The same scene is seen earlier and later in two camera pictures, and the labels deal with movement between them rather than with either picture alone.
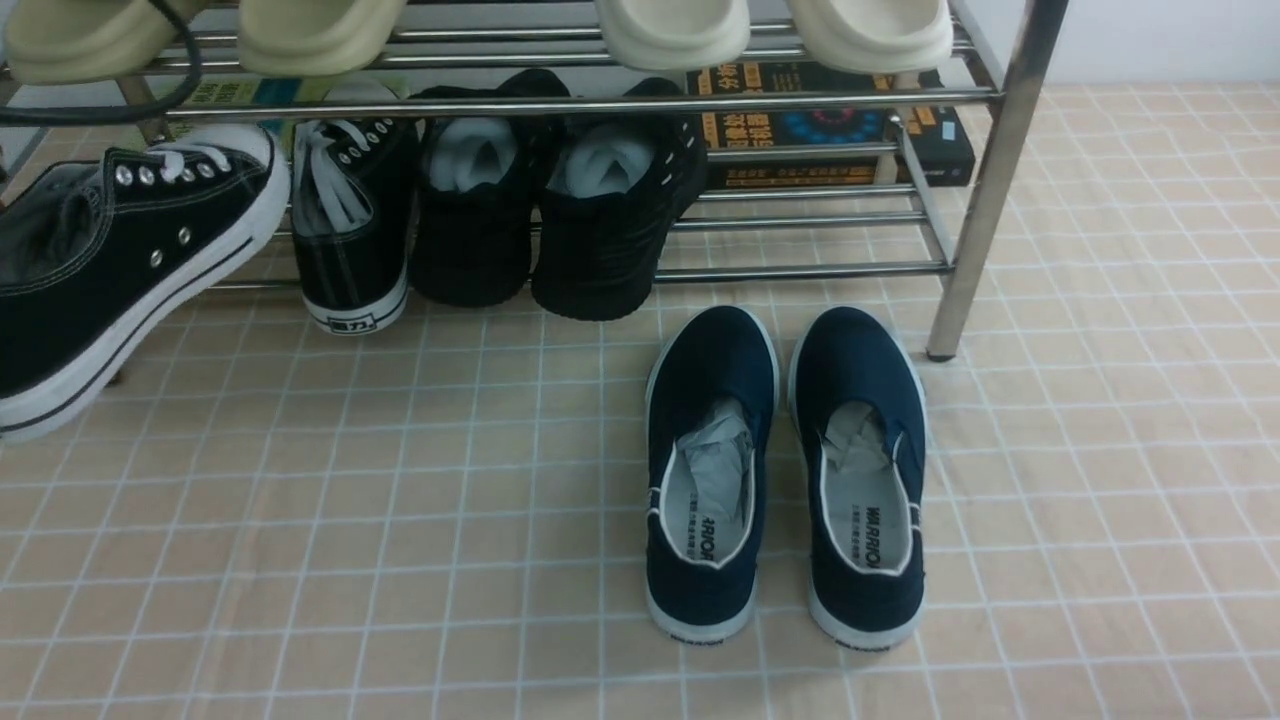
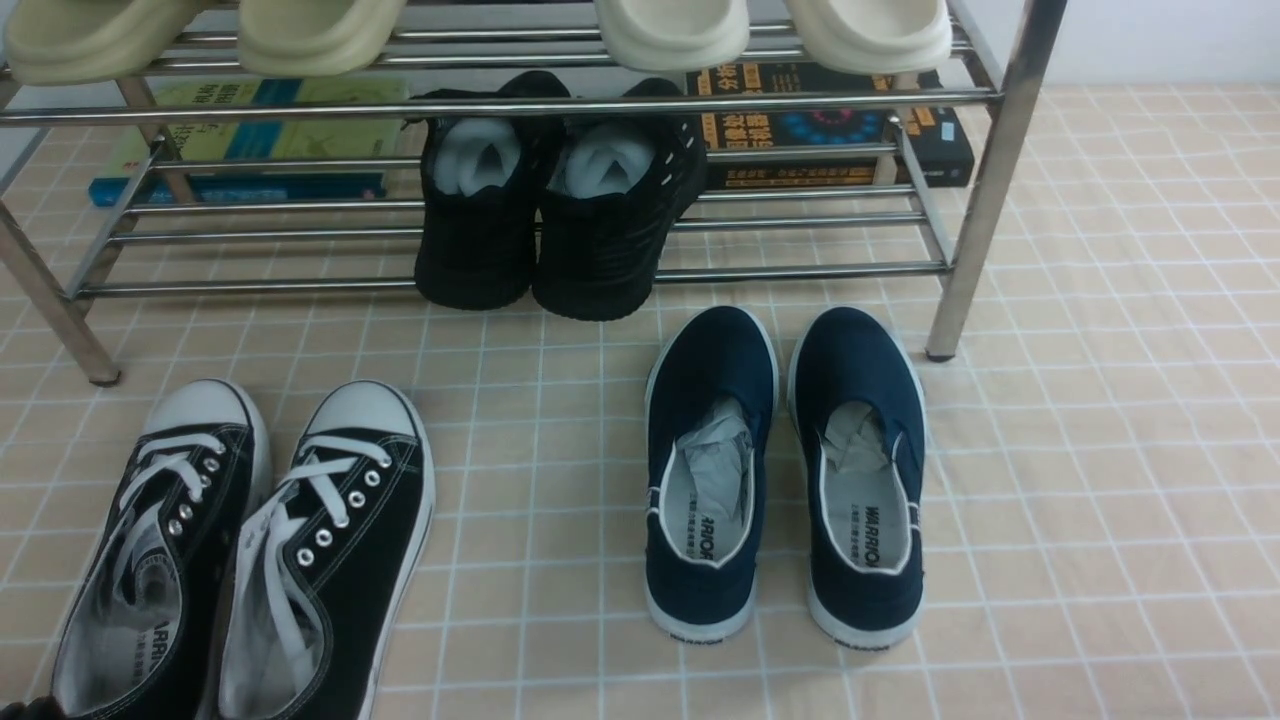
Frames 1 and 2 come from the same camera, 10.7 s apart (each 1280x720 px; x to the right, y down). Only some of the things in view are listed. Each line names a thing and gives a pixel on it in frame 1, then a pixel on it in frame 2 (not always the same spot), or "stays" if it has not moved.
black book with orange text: (748, 128) stays
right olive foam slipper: (295, 38) stays
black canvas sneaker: (352, 188) → (329, 564)
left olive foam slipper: (52, 42) stays
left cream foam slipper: (671, 38) stays
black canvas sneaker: (96, 249) → (140, 641)
